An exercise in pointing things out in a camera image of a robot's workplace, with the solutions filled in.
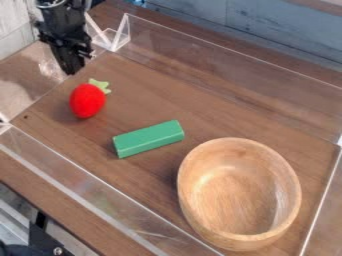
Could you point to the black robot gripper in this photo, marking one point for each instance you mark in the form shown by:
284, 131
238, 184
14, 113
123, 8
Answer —
62, 30

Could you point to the red plush strawberry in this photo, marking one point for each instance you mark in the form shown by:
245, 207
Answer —
89, 97

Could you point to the wooden bowl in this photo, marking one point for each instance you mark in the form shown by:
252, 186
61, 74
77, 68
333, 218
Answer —
240, 193

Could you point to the green rectangular block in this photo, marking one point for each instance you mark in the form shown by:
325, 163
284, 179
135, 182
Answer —
149, 138

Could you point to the black table clamp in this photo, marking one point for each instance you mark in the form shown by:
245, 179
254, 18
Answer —
42, 245

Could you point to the clear acrylic corner bracket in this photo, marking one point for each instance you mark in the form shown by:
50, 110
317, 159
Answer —
111, 39

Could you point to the clear acrylic enclosure wall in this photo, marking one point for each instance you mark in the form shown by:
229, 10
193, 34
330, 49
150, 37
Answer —
174, 73

